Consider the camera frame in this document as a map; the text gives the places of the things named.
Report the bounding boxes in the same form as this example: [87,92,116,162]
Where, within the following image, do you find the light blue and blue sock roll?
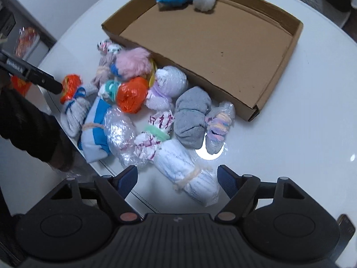
[77,97,111,163]

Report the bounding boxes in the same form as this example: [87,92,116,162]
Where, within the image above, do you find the grey sock bundle blue tie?
[60,84,99,138]

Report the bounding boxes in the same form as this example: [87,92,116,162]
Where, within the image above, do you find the clear plastic bundle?
[104,106,146,169]

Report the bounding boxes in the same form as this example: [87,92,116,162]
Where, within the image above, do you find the white knit sock roll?
[153,139,220,207]

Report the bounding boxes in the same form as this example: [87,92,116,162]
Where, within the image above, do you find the mauve sock bundle yellow band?
[91,53,116,88]

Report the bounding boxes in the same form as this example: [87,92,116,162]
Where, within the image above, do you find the pastel striped socks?
[205,101,235,155]

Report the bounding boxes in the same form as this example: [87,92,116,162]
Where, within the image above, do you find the white purple sock green scrunchie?
[134,110,175,161]

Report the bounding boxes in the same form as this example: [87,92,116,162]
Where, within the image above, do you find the orange plastic bundle yellow tie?
[116,77,149,114]

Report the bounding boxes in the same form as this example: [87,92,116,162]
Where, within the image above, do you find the fluffy pink blue sock bundle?
[110,47,153,81]

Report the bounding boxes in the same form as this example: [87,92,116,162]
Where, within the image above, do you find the bubble lilac sock bundle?
[144,66,188,111]

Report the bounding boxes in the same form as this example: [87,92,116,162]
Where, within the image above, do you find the white sock teal scrunchie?
[98,80,121,103]

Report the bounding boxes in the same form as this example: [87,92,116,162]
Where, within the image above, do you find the white green patterned sock bundle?
[97,39,123,55]

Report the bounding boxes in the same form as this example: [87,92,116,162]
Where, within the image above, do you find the red snack packet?
[14,27,40,59]

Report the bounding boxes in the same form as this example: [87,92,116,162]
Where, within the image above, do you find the shallow cardboard box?
[102,0,303,122]

